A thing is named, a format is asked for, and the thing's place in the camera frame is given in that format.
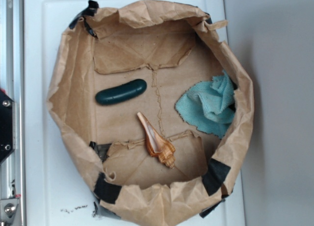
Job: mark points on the dark green plastic pickle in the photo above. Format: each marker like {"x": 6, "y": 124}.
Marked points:
{"x": 121, "y": 93}

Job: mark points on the brown paper bag tray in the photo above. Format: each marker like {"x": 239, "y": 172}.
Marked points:
{"x": 172, "y": 46}

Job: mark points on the orange spiral sea shell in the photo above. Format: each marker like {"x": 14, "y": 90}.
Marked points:
{"x": 156, "y": 145}

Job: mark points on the light blue cloth rag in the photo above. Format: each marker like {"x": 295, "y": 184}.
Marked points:
{"x": 208, "y": 105}

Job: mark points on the black robot mount plate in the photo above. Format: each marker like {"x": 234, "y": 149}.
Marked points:
{"x": 6, "y": 126}

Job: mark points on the aluminium frame rail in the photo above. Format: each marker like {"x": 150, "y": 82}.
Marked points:
{"x": 12, "y": 203}

